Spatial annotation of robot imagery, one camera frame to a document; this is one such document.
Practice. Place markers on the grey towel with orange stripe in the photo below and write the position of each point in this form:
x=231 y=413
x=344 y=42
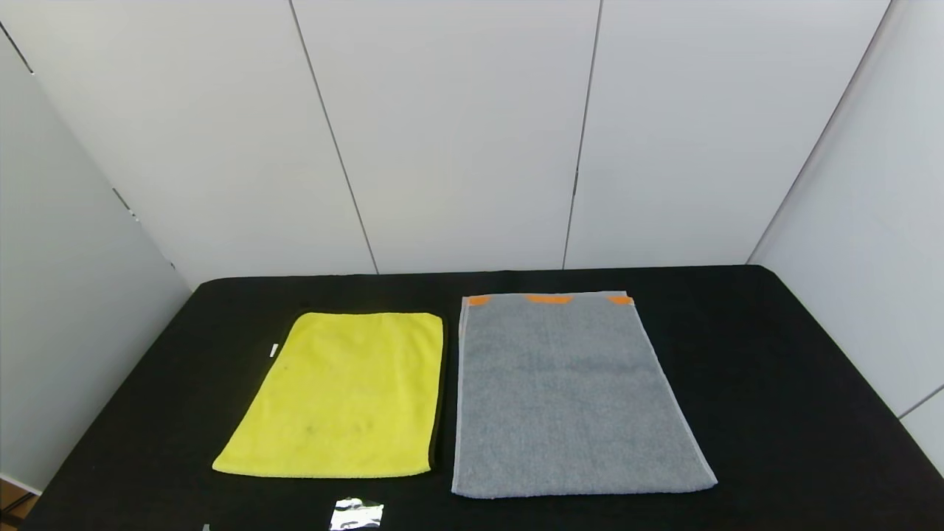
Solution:
x=568 y=398

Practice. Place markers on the black tablecloth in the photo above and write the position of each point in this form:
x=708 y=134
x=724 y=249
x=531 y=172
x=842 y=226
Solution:
x=774 y=413

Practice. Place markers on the yellow microfibre towel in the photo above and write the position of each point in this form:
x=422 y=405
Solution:
x=339 y=398

